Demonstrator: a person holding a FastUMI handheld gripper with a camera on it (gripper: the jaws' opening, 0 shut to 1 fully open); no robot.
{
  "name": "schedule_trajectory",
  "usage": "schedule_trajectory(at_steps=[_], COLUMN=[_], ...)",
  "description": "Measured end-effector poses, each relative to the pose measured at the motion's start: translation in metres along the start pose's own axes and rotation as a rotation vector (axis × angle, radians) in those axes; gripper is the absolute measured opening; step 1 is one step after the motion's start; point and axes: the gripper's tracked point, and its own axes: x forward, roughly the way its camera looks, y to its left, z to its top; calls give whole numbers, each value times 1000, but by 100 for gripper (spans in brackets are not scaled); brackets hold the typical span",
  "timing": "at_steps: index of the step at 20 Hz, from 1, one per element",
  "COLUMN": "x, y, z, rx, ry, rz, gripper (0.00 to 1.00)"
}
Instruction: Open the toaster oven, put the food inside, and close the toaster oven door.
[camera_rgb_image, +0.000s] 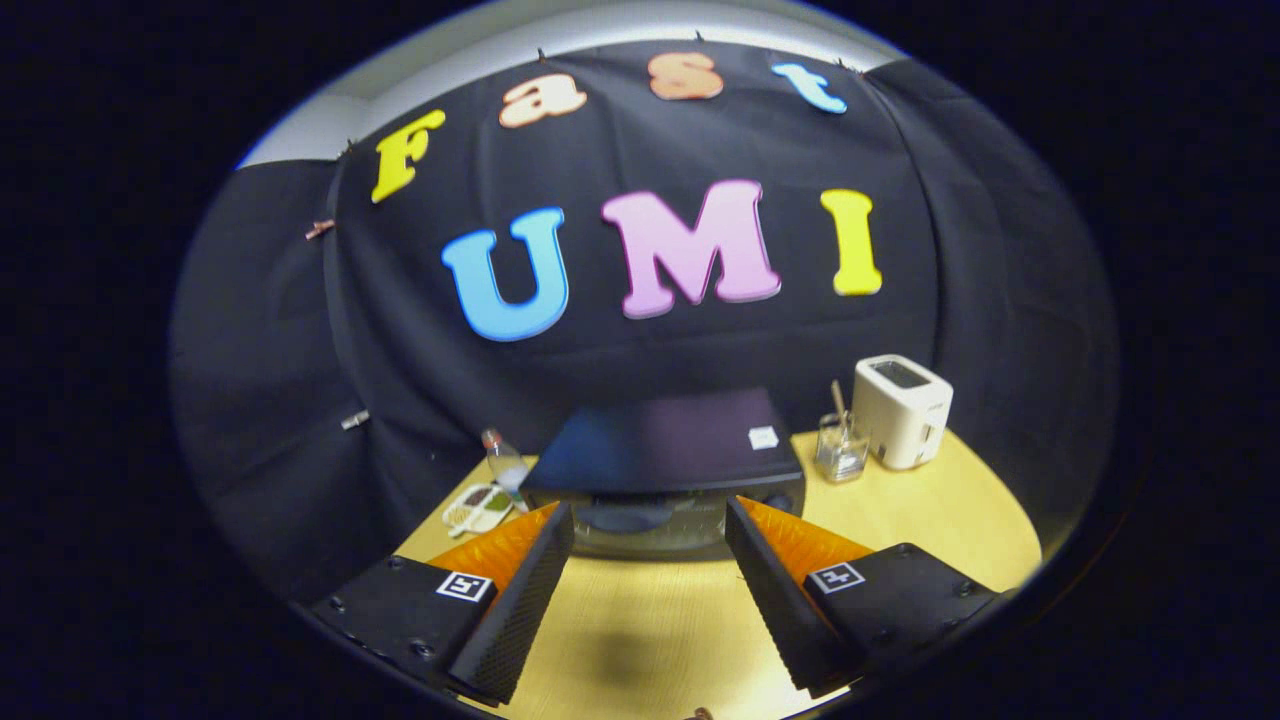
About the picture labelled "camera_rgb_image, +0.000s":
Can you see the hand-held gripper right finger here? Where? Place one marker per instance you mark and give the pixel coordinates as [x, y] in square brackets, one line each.
[778, 610]

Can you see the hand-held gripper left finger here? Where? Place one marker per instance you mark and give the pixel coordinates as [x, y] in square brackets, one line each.
[520, 610]

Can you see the black toaster oven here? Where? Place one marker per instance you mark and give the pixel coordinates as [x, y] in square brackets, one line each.
[670, 440]

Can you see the white pop-up toaster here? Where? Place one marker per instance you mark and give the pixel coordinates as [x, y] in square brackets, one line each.
[900, 425]

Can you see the white divided bean tray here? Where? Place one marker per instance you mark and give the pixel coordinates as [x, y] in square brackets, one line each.
[475, 510]

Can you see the clear plastic water bottle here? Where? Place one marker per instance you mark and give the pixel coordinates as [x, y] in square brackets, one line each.
[505, 468]

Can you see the clear glass cup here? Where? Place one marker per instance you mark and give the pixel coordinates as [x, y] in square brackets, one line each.
[840, 462]

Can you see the wooden stick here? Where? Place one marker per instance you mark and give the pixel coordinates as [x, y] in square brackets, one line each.
[838, 398]

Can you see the silver cloth clip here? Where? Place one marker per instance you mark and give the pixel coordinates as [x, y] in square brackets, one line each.
[355, 419]

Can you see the pink cloth clip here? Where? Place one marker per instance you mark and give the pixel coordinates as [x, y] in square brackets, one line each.
[320, 229]

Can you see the row of black cloth clips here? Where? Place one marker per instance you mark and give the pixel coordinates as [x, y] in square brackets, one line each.
[541, 53]

